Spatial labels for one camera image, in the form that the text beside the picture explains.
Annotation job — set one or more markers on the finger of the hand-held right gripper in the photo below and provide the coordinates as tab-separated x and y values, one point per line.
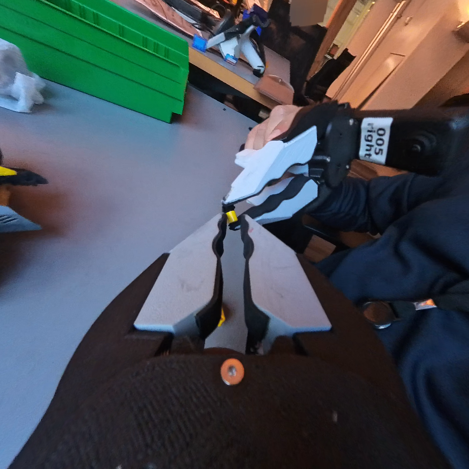
275	165
289	201

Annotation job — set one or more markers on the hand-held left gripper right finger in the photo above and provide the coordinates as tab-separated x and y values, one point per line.
289	293

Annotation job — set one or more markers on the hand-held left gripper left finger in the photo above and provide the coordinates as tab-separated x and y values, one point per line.
179	293

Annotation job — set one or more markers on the yellow toy beam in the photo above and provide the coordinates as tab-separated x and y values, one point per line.
231	217

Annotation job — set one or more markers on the person's right forearm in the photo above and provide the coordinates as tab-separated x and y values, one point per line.
396	205

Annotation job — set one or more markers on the grey desk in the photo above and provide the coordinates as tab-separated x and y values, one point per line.
110	190

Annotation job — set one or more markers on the person's right hand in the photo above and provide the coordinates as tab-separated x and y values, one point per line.
271	126

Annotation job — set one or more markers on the beige door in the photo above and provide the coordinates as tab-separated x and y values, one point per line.
388	51

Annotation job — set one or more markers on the wooden table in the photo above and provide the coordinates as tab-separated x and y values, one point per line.
220	73

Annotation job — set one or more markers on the black office chair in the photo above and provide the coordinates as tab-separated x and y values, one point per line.
330	66

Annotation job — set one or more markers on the spare grey gripper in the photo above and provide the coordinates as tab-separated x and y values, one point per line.
238	40

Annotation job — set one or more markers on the person's dark blue jacket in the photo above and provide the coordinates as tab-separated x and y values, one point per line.
425	366

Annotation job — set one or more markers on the yellow grey toy bulldozer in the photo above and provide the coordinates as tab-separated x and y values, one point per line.
15	205

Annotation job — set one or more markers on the green plastic bin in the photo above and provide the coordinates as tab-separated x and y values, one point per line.
110	51

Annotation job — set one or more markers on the crumpled white tissue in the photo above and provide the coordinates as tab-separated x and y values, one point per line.
18	80

